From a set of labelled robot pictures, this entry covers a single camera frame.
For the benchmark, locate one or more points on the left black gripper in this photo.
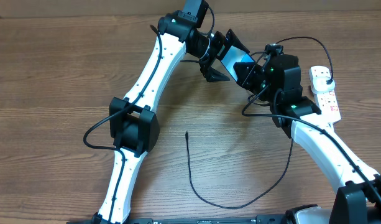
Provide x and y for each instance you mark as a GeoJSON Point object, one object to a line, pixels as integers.
{"type": "Point", "coordinates": [220, 42]}

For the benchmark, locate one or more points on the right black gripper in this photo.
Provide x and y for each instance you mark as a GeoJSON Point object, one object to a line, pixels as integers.
{"type": "Point", "coordinates": [245, 81]}

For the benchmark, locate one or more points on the blue Galaxy smartphone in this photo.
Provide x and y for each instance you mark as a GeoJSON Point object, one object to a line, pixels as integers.
{"type": "Point", "coordinates": [233, 56]}

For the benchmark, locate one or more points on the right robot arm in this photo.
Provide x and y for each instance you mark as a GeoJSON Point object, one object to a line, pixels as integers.
{"type": "Point", "coordinates": [309, 123]}

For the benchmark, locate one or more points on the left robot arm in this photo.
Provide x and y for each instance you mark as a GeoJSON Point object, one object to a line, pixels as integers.
{"type": "Point", "coordinates": [133, 121]}

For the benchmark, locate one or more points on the white charger plug adapter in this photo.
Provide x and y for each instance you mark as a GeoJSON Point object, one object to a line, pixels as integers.
{"type": "Point", "coordinates": [321, 85]}

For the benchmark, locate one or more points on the white power strip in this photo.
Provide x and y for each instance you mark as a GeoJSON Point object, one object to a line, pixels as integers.
{"type": "Point", "coordinates": [327, 102]}

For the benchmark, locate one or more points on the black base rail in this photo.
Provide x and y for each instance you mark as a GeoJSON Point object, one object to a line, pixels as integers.
{"type": "Point", "coordinates": [259, 219]}

